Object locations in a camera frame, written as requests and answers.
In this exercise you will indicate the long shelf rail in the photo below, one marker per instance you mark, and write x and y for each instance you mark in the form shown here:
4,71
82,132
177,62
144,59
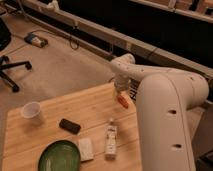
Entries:
123,41

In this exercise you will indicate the black rectangular object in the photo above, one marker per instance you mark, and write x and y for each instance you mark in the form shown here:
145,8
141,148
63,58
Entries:
70,126

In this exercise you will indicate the device on floor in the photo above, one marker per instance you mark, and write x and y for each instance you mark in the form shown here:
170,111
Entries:
35,40

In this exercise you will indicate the white sponge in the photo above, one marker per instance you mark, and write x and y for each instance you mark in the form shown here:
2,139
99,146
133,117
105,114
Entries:
86,149

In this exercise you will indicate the white bottle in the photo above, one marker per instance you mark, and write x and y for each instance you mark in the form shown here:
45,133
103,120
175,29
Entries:
111,144

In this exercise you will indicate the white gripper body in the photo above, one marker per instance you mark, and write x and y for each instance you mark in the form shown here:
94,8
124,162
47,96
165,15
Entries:
121,83

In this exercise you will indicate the black office chair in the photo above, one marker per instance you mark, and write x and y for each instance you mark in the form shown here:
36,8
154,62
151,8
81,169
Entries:
5,39

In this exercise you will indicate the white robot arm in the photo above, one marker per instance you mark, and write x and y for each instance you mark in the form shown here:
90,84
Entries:
163,97

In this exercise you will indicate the green bowl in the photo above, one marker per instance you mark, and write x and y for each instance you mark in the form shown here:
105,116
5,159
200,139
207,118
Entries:
62,155

